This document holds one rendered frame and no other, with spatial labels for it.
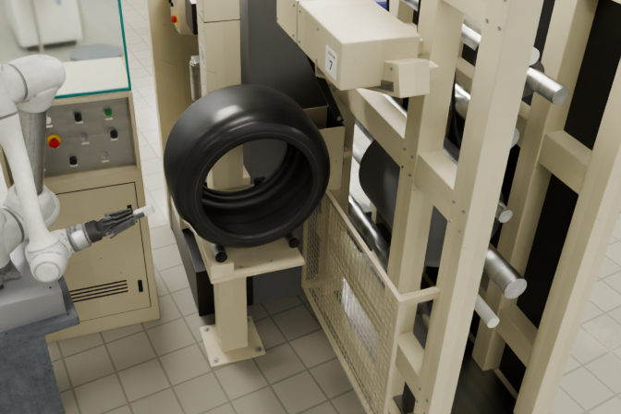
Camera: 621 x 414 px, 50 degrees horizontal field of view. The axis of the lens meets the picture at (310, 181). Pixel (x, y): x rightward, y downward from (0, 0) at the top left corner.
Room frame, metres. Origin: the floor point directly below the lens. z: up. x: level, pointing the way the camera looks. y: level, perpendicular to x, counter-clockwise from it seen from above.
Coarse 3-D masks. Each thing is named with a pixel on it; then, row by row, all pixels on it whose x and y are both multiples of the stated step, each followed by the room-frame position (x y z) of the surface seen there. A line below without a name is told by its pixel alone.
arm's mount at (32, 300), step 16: (16, 256) 2.00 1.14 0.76; (16, 288) 1.81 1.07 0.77; (32, 288) 1.82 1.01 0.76; (48, 288) 1.83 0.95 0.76; (0, 304) 1.72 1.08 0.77; (16, 304) 1.74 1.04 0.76; (32, 304) 1.77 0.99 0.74; (48, 304) 1.79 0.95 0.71; (64, 304) 1.82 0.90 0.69; (0, 320) 1.71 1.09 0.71; (16, 320) 1.73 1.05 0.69; (32, 320) 1.76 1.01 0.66
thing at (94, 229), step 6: (90, 222) 1.83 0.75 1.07; (96, 222) 1.86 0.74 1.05; (102, 222) 1.85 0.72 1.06; (108, 222) 1.85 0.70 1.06; (90, 228) 1.80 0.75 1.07; (96, 228) 1.81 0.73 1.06; (102, 228) 1.82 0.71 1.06; (108, 228) 1.82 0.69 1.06; (90, 234) 1.79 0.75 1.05; (96, 234) 1.80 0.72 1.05; (102, 234) 1.80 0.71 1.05; (96, 240) 1.80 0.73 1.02
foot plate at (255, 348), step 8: (248, 320) 2.45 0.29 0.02; (200, 328) 2.39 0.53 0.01; (208, 328) 2.39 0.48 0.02; (248, 328) 2.40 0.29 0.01; (208, 336) 2.34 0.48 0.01; (216, 336) 2.34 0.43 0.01; (248, 336) 2.35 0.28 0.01; (256, 336) 2.35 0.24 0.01; (208, 344) 2.29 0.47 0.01; (216, 344) 2.29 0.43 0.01; (248, 344) 2.30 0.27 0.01; (256, 344) 2.30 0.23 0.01; (208, 352) 2.24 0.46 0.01; (216, 352) 2.24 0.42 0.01; (224, 352) 2.24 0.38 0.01; (232, 352) 2.24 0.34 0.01; (240, 352) 2.24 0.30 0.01; (248, 352) 2.25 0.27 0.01; (256, 352) 2.25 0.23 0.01; (264, 352) 2.25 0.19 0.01; (216, 360) 2.18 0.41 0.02; (224, 360) 2.19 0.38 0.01; (232, 360) 2.19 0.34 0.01
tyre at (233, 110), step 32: (224, 96) 2.06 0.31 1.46; (256, 96) 2.05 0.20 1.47; (288, 96) 2.19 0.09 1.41; (192, 128) 1.94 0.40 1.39; (224, 128) 1.90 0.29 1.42; (256, 128) 1.92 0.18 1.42; (288, 128) 1.96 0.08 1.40; (192, 160) 1.85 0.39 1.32; (288, 160) 2.25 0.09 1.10; (320, 160) 2.00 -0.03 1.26; (192, 192) 1.83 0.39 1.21; (224, 192) 2.17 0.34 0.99; (256, 192) 2.20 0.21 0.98; (288, 192) 2.19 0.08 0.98; (320, 192) 2.00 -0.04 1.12; (192, 224) 1.85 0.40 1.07; (224, 224) 2.05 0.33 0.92; (256, 224) 2.08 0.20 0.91; (288, 224) 1.95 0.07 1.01
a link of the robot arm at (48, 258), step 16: (16, 112) 1.89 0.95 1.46; (0, 128) 1.83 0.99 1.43; (16, 128) 1.86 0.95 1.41; (16, 144) 1.84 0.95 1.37; (16, 160) 1.81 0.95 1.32; (16, 176) 1.78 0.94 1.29; (32, 176) 1.80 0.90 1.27; (32, 192) 1.74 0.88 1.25; (32, 208) 1.69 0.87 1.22; (32, 224) 1.66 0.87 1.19; (32, 240) 1.64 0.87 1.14; (48, 240) 1.64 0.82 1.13; (32, 256) 1.60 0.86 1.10; (48, 256) 1.59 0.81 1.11; (64, 256) 1.64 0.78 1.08; (32, 272) 1.56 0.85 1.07; (48, 272) 1.56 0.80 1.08; (64, 272) 1.60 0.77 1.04
